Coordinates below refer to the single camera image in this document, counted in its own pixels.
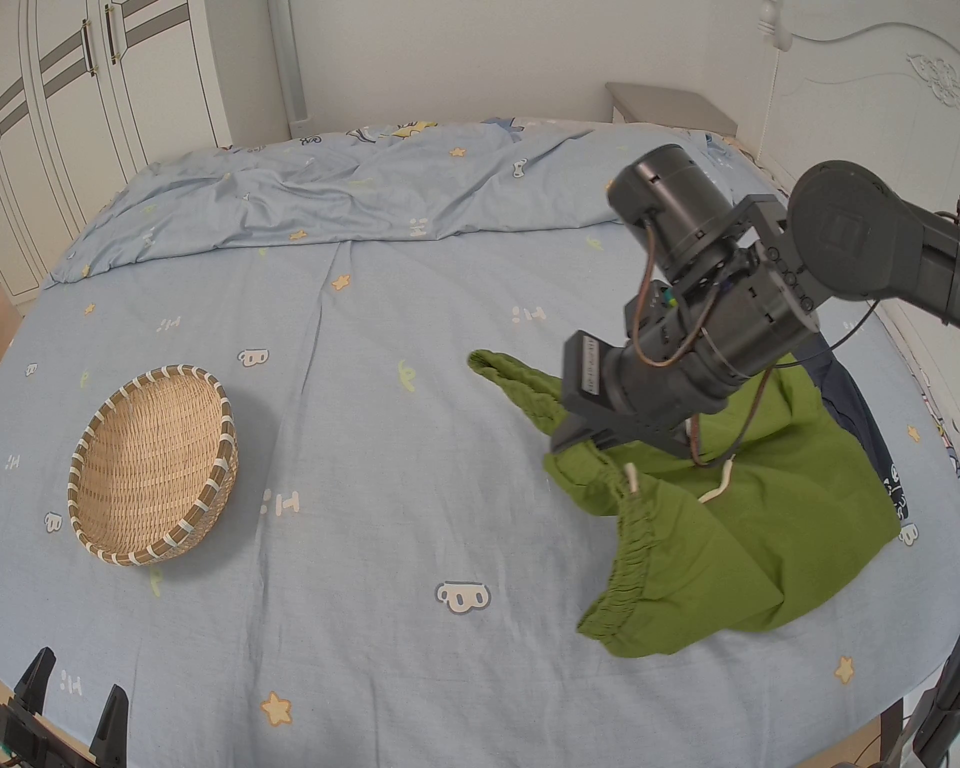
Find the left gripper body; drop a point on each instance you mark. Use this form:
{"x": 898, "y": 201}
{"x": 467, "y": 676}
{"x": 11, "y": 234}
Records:
{"x": 7, "y": 754}

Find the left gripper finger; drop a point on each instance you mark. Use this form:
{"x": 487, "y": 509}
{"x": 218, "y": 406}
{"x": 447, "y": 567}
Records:
{"x": 111, "y": 731}
{"x": 37, "y": 697}

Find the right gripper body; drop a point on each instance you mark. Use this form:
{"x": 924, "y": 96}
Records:
{"x": 660, "y": 382}

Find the green shorts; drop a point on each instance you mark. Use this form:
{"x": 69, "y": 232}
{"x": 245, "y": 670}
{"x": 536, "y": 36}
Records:
{"x": 750, "y": 540}

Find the dark blue garment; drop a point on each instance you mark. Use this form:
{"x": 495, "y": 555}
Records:
{"x": 855, "y": 405}

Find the round woven basket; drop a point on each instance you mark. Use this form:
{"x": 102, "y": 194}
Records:
{"x": 150, "y": 465}

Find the grey bedside table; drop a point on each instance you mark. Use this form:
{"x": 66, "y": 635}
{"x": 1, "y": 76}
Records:
{"x": 660, "y": 105}

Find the pale blue quilt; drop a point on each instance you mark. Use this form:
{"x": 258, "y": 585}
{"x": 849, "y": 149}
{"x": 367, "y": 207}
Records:
{"x": 300, "y": 202}

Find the white wardrobe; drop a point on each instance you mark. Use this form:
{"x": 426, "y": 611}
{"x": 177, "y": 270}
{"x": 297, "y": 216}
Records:
{"x": 75, "y": 112}

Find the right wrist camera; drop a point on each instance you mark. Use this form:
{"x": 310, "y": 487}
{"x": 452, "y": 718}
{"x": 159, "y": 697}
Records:
{"x": 646, "y": 315}

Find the grey wall pipe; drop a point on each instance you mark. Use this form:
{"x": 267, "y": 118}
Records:
{"x": 289, "y": 60}

